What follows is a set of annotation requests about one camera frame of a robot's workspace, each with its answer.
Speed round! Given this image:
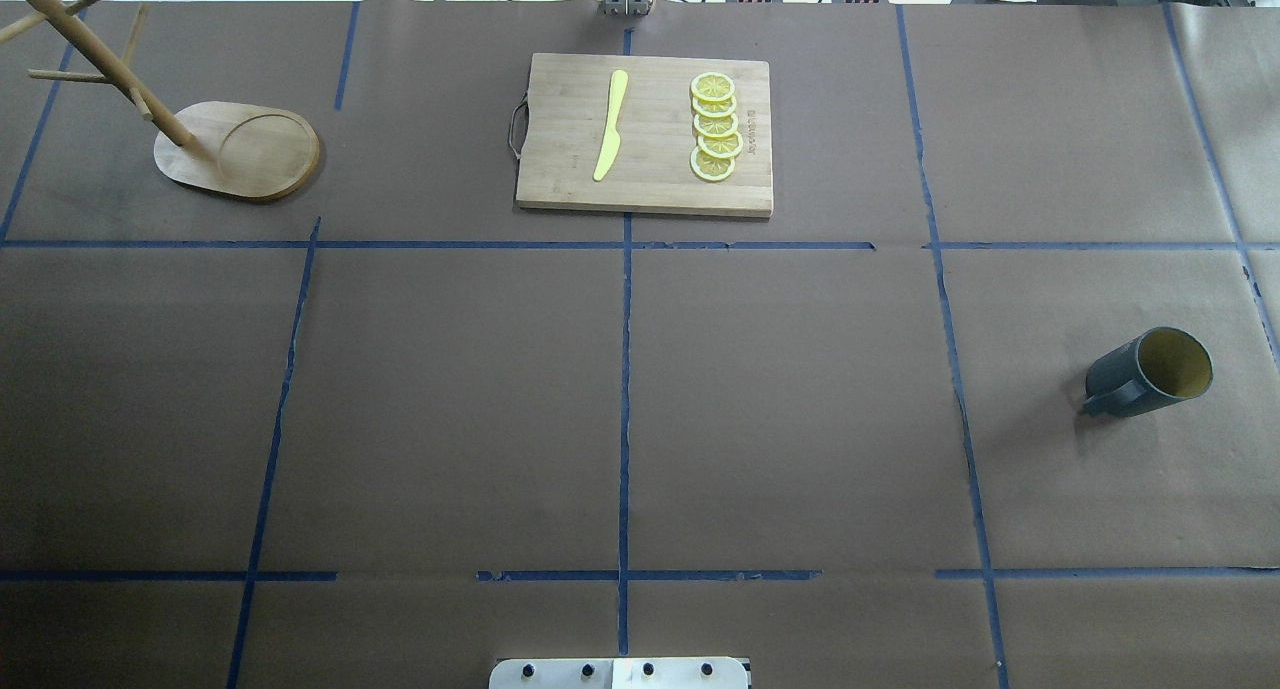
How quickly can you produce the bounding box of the teal mug yellow inside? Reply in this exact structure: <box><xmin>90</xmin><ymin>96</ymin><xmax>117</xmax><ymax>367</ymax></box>
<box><xmin>1082</xmin><ymin>327</ymin><xmax>1213</xmax><ymax>417</ymax></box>

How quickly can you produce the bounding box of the wooden cup storage rack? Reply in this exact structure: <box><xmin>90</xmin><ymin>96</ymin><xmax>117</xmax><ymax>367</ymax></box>
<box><xmin>3</xmin><ymin>0</ymin><xmax>323</xmax><ymax>204</ymax></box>

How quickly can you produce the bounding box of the lemon slice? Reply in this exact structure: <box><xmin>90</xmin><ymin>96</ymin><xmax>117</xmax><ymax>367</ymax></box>
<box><xmin>691</xmin><ymin>96</ymin><xmax>737</xmax><ymax>119</ymax></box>
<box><xmin>692</xmin><ymin>111</ymin><xmax>739</xmax><ymax>140</ymax></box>
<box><xmin>689</xmin><ymin>149</ymin><xmax>736</xmax><ymax>183</ymax></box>
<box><xmin>696</xmin><ymin>131</ymin><xmax>744</xmax><ymax>160</ymax></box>
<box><xmin>690</xmin><ymin>70</ymin><xmax>736</xmax><ymax>104</ymax></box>

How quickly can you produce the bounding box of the yellow plastic knife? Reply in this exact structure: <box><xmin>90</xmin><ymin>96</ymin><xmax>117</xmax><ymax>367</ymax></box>
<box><xmin>591</xmin><ymin>69</ymin><xmax>628</xmax><ymax>183</ymax></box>

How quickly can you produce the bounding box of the bamboo cutting board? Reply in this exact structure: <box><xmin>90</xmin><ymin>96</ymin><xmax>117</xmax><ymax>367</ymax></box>
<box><xmin>515</xmin><ymin>54</ymin><xmax>774</xmax><ymax>219</ymax></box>

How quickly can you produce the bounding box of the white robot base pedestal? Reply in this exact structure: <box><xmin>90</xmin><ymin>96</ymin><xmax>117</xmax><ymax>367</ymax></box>
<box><xmin>488</xmin><ymin>656</ymin><xmax>753</xmax><ymax>688</ymax></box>

